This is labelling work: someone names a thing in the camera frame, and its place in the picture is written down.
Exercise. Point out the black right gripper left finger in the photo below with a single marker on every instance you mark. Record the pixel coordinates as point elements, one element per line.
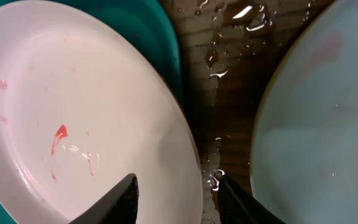
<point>117,206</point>

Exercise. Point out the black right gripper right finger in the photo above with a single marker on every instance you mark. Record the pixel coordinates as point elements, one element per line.
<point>236,206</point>

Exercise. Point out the white plate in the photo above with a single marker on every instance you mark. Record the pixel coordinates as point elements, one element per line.
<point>164,124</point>

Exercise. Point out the teal serving tray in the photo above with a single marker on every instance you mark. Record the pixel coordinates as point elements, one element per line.
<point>154,31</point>

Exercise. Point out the light blue plate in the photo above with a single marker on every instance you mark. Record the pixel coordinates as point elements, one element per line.
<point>304,156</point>

